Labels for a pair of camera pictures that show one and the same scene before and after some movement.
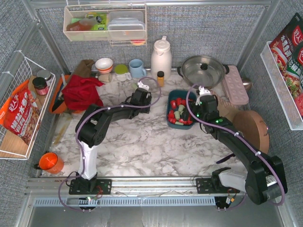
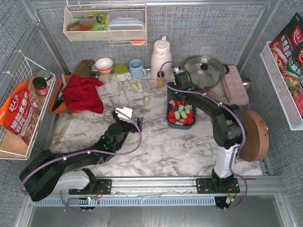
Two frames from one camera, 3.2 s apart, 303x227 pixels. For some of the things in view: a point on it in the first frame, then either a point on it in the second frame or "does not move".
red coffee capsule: (172, 119) does not move
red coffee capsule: (171, 115) does not move
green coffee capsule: (177, 115) does not move
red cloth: (81, 92) does not move
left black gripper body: (144, 97) to (129, 123)
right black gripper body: (199, 109) to (172, 93)
